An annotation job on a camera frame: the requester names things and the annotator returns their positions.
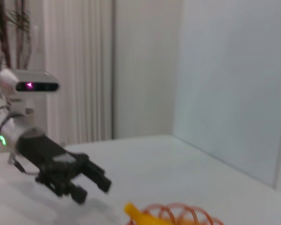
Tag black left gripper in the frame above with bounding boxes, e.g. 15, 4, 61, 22
17, 133, 112, 204

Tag yellow banana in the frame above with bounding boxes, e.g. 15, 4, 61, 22
124, 202, 176, 225

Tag orange wire basket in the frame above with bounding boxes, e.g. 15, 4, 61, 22
128, 202, 225, 225

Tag white vertical blinds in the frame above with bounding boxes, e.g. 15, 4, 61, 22
43, 0, 114, 143

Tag potted plant with dark stems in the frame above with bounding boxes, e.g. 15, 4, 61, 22
0, 0, 33, 71

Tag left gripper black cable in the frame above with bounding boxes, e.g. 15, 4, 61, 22
7, 151, 42, 176

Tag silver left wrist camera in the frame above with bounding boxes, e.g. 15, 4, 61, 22
0, 68, 60, 96

